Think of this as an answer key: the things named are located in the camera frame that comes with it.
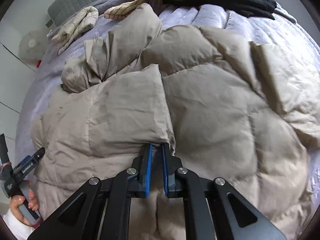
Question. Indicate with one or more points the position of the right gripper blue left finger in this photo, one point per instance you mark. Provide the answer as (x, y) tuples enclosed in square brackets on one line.
[(140, 174)]

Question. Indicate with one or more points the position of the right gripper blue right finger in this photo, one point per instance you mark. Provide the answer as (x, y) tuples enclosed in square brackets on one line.
[(171, 182)]

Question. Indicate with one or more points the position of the beige puffer down jacket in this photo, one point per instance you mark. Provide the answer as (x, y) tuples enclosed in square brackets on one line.
[(175, 109)]

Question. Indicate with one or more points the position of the white sleeve left forearm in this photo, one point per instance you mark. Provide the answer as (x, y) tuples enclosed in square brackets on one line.
[(19, 230)]

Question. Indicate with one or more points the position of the person's left hand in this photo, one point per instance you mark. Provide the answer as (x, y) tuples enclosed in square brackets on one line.
[(23, 203)]

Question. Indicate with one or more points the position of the red box on nightstand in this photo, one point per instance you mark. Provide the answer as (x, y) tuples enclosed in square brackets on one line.
[(38, 63)]

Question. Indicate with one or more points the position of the folded cream quilted jacket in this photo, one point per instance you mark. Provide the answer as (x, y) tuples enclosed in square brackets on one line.
[(82, 22)]

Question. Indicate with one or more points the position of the lavender embossed bed blanket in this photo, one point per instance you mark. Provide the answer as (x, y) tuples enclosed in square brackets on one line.
[(275, 30)]

